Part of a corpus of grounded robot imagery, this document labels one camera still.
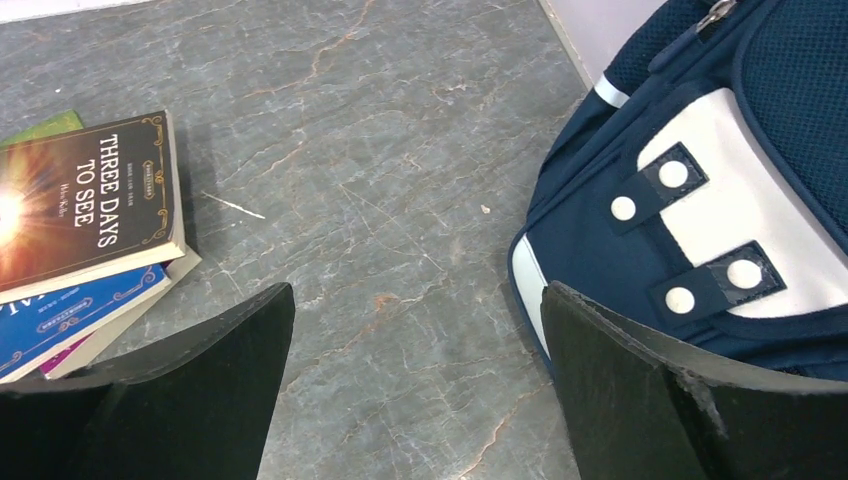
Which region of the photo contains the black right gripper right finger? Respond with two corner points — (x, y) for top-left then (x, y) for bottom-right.
(541, 282), (847, 479)

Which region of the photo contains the blue cover book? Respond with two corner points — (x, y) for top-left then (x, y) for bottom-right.
(1, 264), (171, 383)

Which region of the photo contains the navy blue student backpack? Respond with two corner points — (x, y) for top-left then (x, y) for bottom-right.
(509, 0), (847, 381)

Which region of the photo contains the magenta cover book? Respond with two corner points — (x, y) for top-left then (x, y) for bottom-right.
(39, 248), (201, 380)

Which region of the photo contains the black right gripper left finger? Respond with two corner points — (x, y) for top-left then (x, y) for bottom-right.
(1, 283), (295, 479)

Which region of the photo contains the dark Three Days book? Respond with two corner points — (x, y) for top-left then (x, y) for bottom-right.
(1, 110), (187, 303)

